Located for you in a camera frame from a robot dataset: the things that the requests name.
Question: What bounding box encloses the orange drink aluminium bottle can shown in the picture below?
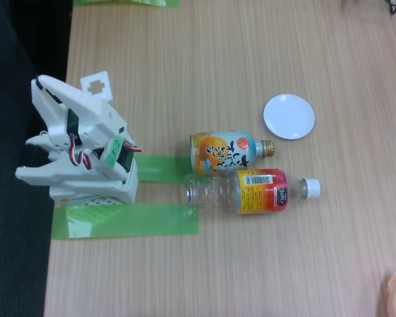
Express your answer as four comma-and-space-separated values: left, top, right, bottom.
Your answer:
189, 130, 276, 176

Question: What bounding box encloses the clear plastic bottle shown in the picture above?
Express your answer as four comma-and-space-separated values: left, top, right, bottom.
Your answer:
184, 168, 321, 216

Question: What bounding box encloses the green paper label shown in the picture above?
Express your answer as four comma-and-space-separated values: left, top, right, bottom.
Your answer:
102, 135, 123, 166

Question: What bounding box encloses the wide green tape strip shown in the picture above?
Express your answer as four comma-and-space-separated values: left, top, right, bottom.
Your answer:
137, 155, 195, 183

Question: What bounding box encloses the long green tape strip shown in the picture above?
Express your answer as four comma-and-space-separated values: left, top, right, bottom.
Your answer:
51, 203, 199, 240

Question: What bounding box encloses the small white round plate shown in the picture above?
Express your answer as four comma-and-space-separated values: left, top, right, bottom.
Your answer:
263, 94, 316, 141

